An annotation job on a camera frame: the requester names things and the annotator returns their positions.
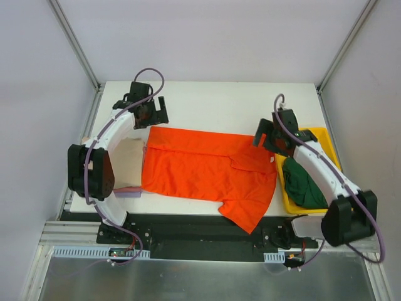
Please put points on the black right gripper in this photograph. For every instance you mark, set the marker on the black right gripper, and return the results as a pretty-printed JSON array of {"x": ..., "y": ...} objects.
[{"x": 267, "y": 143}]

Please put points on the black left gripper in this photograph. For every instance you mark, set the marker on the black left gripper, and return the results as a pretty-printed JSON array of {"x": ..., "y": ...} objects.
[{"x": 156, "y": 113}]

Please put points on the orange t shirt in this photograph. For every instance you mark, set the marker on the orange t shirt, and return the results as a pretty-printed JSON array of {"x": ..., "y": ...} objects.
[{"x": 210, "y": 166}]

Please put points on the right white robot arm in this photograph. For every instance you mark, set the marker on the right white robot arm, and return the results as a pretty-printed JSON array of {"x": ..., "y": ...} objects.
[{"x": 351, "y": 213}]

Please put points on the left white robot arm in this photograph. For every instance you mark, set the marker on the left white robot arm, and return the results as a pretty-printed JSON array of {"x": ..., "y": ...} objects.
[{"x": 90, "y": 171}]

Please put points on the beige folded t shirt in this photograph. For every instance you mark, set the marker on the beige folded t shirt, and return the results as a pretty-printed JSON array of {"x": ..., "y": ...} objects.
[{"x": 128, "y": 142}]

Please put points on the yellow plastic bin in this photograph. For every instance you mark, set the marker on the yellow plastic bin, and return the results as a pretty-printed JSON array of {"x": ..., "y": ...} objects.
[{"x": 289, "y": 205}]

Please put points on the green t shirt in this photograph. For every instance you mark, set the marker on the green t shirt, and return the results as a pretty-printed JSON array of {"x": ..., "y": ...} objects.
[{"x": 300, "y": 187}]

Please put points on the pink folded t shirt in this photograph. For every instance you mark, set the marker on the pink folded t shirt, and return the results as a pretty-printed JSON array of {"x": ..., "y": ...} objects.
[{"x": 128, "y": 189}]

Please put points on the lilac folded t shirt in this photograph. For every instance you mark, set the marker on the lilac folded t shirt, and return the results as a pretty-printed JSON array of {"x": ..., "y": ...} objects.
[{"x": 128, "y": 194}]

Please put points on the right aluminium frame post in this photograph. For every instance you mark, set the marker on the right aluminium frame post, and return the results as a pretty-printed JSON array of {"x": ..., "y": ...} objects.
[{"x": 354, "y": 31}]

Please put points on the aluminium frame post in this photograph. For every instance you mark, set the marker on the aluminium frame post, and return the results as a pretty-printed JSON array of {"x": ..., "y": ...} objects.
[
  {"x": 72, "y": 39},
  {"x": 354, "y": 31}
]

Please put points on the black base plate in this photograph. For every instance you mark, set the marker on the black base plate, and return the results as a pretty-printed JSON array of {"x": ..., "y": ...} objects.
[{"x": 212, "y": 238}]

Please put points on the right white cable duct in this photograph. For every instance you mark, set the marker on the right white cable duct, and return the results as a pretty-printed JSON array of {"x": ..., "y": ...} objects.
[{"x": 278, "y": 257}]

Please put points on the white cable duct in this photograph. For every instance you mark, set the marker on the white cable duct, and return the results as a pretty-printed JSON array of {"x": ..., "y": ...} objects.
[
  {"x": 278, "y": 257},
  {"x": 82, "y": 252}
]

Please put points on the left aluminium frame post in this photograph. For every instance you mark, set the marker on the left aluminium frame post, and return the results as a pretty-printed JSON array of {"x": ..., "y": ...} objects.
[{"x": 72, "y": 39}]

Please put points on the left white cable duct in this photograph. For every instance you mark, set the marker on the left white cable duct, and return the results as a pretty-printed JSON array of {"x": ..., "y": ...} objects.
[{"x": 82, "y": 252}]

